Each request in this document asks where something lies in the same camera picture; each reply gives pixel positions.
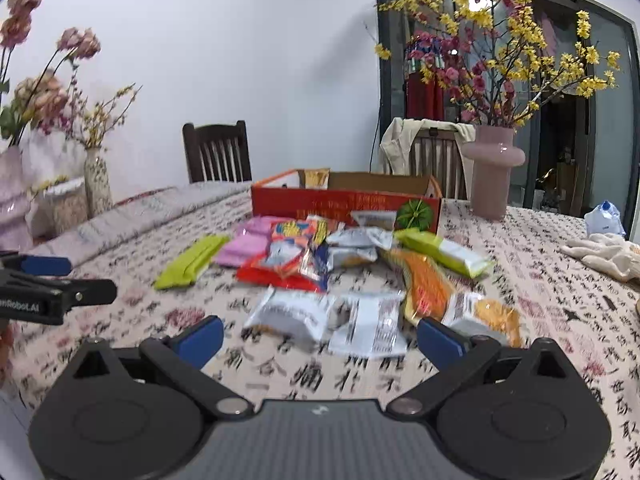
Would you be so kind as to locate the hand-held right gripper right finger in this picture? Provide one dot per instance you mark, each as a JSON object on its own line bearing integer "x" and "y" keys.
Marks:
{"x": 440, "y": 342}

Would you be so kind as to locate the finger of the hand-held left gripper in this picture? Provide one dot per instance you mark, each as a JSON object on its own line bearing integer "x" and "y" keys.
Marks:
{"x": 40, "y": 300}
{"x": 45, "y": 265}

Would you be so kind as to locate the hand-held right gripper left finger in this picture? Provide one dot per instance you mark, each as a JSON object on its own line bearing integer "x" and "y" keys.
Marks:
{"x": 200, "y": 341}

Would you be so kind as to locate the lime green snack packet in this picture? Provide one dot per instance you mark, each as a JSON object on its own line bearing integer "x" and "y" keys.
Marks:
{"x": 192, "y": 262}

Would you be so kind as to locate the pink snack packet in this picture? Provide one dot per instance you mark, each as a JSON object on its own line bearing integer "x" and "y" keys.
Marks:
{"x": 245, "y": 252}
{"x": 260, "y": 226}

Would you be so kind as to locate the red cardboard box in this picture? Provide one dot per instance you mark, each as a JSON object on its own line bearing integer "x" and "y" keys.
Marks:
{"x": 325, "y": 205}

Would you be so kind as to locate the white orange snack packet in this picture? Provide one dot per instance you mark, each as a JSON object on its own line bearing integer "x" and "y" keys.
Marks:
{"x": 487, "y": 317}

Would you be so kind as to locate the glass jar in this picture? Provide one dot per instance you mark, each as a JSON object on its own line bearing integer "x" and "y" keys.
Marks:
{"x": 62, "y": 210}

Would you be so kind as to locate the pale ribbed vase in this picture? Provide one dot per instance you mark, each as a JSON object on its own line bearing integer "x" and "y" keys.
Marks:
{"x": 12, "y": 195}

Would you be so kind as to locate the red orange snack packet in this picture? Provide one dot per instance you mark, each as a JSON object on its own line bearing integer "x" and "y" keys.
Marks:
{"x": 260, "y": 275}

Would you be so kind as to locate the green white snack packet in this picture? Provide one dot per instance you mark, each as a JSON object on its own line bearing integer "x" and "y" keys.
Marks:
{"x": 442, "y": 252}

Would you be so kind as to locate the slim floral vase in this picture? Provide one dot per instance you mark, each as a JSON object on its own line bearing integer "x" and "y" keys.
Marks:
{"x": 98, "y": 185}

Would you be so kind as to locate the silver snack packet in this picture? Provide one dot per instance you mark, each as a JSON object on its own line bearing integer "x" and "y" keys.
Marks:
{"x": 357, "y": 250}

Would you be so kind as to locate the red blue printed snack packet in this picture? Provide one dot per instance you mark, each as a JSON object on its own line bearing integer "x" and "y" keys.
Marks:
{"x": 297, "y": 250}

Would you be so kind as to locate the small yellow flower branches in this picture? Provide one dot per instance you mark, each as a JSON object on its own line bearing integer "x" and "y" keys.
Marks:
{"x": 97, "y": 130}

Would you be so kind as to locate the pink vase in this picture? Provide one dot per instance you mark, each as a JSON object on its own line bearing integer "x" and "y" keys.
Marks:
{"x": 492, "y": 180}

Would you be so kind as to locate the brown slatted chair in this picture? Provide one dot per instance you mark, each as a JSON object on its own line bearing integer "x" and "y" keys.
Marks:
{"x": 435, "y": 165}

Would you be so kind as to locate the white gloves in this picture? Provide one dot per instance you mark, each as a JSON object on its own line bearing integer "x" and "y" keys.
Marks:
{"x": 605, "y": 255}

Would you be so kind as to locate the yellow orange snack packet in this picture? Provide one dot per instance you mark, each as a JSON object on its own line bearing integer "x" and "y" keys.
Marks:
{"x": 315, "y": 179}

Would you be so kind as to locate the blue white plastic bag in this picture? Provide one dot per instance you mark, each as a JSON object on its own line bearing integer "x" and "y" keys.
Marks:
{"x": 605, "y": 220}

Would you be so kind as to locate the dark wooden chair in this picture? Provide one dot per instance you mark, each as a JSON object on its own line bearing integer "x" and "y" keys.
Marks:
{"x": 215, "y": 132}

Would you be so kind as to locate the beige jacket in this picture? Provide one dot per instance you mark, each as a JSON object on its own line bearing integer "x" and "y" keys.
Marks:
{"x": 400, "y": 135}

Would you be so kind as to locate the pink roses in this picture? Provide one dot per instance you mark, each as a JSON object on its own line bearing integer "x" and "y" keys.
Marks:
{"x": 80, "y": 42}

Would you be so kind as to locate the red hanging garment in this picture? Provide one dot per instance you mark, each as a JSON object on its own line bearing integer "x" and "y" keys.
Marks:
{"x": 425, "y": 97}

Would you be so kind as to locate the yellow and pink flower branches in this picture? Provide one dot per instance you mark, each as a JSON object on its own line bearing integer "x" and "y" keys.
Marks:
{"x": 462, "y": 87}

